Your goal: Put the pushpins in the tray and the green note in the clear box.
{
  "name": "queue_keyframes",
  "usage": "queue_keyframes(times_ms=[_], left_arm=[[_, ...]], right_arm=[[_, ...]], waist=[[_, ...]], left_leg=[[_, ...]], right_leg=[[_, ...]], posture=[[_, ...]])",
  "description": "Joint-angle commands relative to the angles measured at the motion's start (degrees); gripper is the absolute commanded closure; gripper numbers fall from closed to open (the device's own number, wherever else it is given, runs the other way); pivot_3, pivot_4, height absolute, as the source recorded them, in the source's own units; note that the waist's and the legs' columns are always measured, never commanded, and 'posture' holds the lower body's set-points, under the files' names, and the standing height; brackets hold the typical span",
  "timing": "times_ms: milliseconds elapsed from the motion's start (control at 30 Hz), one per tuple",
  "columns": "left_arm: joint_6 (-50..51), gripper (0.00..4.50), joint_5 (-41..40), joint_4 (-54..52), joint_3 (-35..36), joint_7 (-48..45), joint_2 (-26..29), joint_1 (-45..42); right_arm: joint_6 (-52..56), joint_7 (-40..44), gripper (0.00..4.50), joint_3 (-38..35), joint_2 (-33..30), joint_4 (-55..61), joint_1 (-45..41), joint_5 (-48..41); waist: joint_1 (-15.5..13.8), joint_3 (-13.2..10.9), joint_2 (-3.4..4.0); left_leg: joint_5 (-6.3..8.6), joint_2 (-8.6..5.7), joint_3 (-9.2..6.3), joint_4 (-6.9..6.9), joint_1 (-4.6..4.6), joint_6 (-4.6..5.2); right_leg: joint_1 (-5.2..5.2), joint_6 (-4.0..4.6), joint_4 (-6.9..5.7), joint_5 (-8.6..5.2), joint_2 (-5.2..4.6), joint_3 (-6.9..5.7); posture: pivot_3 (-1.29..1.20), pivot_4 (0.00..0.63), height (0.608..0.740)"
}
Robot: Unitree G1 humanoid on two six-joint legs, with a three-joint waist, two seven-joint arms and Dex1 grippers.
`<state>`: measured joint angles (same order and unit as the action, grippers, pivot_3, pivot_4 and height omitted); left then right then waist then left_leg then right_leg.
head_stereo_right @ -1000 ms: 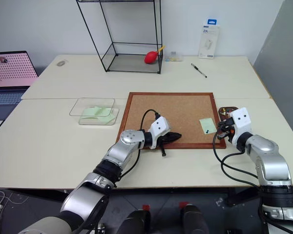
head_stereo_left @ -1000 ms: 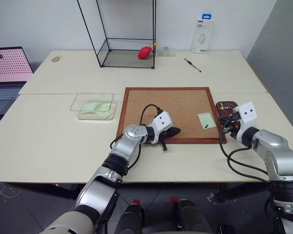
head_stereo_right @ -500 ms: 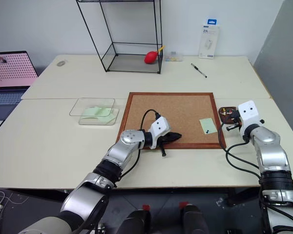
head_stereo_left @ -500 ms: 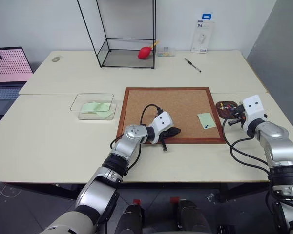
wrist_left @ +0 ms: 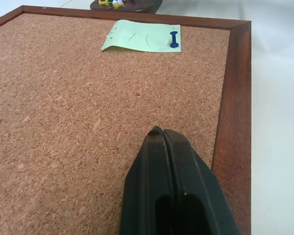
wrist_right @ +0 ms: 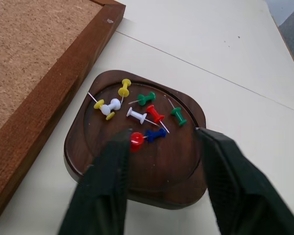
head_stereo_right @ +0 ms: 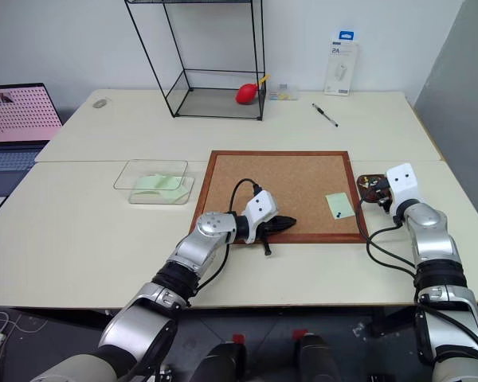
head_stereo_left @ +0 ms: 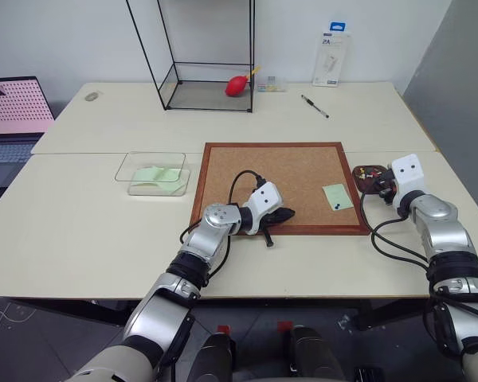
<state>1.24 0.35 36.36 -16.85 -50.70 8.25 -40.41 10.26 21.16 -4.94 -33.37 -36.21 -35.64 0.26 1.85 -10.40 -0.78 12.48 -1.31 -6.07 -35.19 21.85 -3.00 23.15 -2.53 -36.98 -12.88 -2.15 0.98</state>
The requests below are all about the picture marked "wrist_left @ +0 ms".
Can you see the dark brown wooden tray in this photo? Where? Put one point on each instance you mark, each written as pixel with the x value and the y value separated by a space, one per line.
pixel 134 5

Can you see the white pushpin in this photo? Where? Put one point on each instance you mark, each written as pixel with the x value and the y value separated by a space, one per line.
pixel 117 3

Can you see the green sticky note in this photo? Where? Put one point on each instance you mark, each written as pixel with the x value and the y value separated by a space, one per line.
pixel 143 36

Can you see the cork board with wooden frame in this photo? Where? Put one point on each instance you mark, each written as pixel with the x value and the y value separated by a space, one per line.
pixel 107 117

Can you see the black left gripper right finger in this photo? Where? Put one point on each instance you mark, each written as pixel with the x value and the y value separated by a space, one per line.
pixel 196 181

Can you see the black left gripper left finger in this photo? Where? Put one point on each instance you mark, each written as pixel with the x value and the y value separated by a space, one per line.
pixel 147 176

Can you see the yellow pushpin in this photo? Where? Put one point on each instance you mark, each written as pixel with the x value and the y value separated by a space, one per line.
pixel 103 3

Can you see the blue pushpin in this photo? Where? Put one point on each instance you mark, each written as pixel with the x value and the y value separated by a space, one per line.
pixel 173 39

